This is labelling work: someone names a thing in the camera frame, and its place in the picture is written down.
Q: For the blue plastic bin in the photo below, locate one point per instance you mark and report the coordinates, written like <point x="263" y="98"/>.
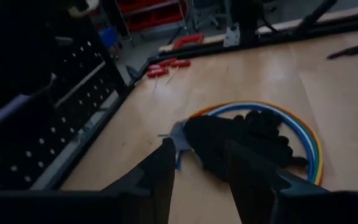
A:
<point x="109" y="37"/>

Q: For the grey metal bracket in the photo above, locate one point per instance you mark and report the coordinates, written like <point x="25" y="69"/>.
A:
<point x="231" y="37"/>

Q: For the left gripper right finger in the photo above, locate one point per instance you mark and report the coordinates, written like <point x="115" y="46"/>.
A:
<point x="259" y="199"/>

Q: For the black peg board stand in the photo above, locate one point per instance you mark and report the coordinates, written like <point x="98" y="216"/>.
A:
<point x="17" y="62"/>

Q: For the black work glove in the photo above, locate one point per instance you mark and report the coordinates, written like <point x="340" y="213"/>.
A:
<point x="210" y="140"/>

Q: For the black aluminium table frame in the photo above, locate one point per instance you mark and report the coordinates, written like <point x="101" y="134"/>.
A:
<point x="353" y="25"/>

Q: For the black slim hand tool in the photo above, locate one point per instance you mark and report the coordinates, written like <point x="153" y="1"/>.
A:
<point x="353" y="49"/>

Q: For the red bin rack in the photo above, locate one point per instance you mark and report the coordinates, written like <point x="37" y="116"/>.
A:
<point x="154" y="17"/>

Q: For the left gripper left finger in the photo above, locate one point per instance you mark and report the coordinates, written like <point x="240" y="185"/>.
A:
<point x="148" y="193"/>

